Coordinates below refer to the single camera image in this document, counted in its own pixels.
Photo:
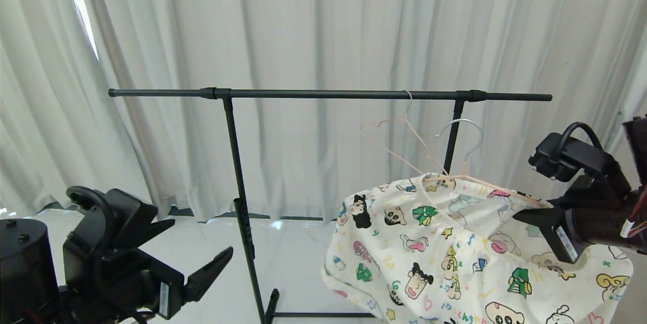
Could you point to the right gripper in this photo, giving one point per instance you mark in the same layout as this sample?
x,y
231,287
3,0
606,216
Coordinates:
x,y
581,228

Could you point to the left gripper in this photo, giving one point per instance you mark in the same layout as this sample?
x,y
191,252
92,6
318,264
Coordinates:
x,y
116,283

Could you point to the pink clothes hanger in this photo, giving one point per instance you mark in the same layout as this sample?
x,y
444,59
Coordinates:
x,y
406,120
465,170

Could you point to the cream printed garment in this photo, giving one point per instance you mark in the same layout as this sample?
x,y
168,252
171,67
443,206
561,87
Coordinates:
x,y
455,263

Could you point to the black clothes rack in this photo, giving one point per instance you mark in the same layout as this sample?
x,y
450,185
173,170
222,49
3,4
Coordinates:
x,y
328,94

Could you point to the white curtain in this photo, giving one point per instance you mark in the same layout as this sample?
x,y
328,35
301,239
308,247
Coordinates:
x,y
303,26

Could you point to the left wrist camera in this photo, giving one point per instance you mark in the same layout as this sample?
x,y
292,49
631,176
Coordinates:
x,y
129,210

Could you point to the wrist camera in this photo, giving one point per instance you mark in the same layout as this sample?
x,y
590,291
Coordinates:
x,y
129,210
571,159

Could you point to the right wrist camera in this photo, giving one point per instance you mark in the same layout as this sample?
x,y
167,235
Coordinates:
x,y
571,159

